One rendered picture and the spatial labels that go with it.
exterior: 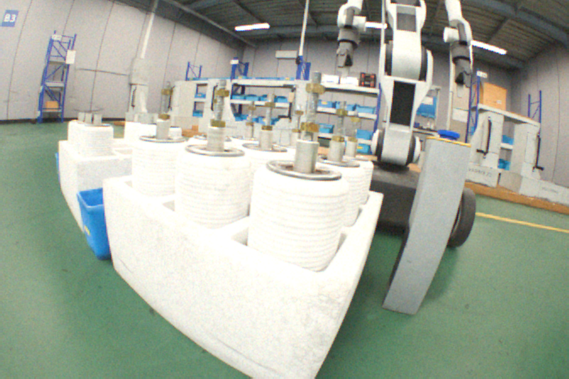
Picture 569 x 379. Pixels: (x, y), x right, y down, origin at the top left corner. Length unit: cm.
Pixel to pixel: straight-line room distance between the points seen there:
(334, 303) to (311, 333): 4
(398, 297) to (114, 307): 47
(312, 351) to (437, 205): 28
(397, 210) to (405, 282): 35
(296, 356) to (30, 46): 657
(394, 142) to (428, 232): 59
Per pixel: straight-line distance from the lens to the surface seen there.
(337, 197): 21
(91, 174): 61
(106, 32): 707
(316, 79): 23
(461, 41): 105
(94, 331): 40
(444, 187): 39
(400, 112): 95
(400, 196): 74
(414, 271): 43
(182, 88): 368
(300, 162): 23
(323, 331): 21
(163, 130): 38
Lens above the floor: 29
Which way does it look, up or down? 10 degrees down
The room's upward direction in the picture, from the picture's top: 8 degrees clockwise
